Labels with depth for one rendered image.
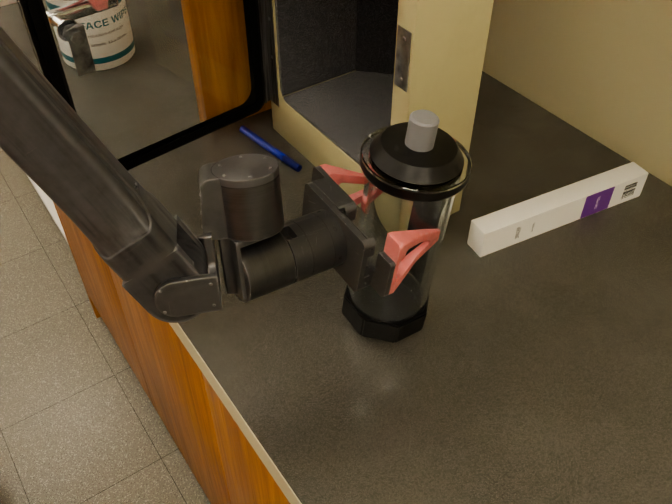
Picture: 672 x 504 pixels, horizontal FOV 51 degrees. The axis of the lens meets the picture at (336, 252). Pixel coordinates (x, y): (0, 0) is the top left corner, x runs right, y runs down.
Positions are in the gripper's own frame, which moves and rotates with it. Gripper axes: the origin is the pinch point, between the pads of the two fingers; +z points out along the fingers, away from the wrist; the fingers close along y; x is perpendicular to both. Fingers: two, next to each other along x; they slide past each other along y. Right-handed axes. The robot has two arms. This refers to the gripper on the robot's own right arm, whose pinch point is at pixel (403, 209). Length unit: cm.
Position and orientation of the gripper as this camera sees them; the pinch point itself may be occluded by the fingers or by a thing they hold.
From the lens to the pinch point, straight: 72.3
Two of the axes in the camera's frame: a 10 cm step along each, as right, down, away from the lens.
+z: 8.3, -3.2, 4.6
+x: -1.1, 7.2, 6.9
